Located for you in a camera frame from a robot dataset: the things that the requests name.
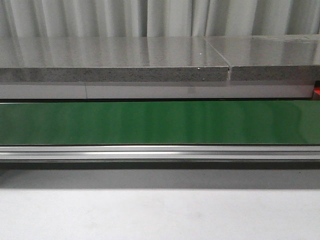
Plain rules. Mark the green conveyor belt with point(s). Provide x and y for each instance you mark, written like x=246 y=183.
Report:
x=254 y=122

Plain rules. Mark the grey stone slab right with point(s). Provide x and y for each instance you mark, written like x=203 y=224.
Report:
x=293 y=58

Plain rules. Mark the grey stone slab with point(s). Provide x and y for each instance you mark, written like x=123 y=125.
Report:
x=293 y=58
x=110 y=59

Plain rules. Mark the grey stone slab left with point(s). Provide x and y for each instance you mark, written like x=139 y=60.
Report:
x=110 y=59

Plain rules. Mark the red plastic tray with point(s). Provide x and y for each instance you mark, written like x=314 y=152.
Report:
x=316 y=94

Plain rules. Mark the grey pleated curtain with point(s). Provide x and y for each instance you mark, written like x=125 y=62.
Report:
x=157 y=18

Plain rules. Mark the aluminium conveyor frame rail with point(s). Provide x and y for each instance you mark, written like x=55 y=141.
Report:
x=161 y=154

